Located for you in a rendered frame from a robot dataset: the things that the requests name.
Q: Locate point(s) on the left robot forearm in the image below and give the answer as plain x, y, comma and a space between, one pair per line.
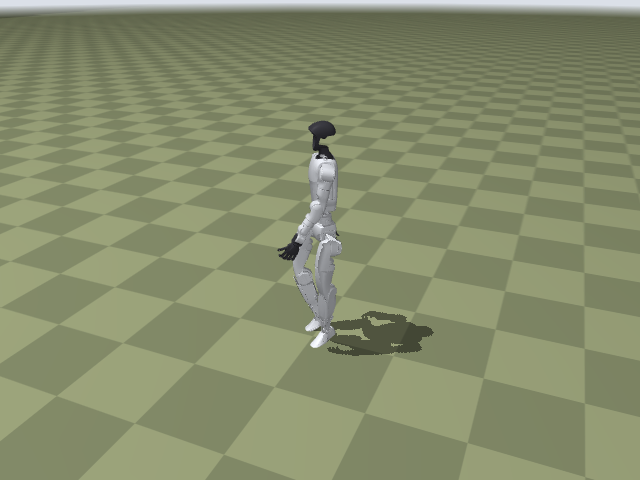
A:
311, 219

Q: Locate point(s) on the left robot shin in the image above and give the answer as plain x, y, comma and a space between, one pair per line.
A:
326, 309

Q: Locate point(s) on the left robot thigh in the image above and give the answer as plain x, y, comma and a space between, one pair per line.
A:
324, 264

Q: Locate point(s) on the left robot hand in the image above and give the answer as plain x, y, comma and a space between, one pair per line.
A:
291, 249

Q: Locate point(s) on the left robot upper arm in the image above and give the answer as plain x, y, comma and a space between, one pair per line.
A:
326, 177

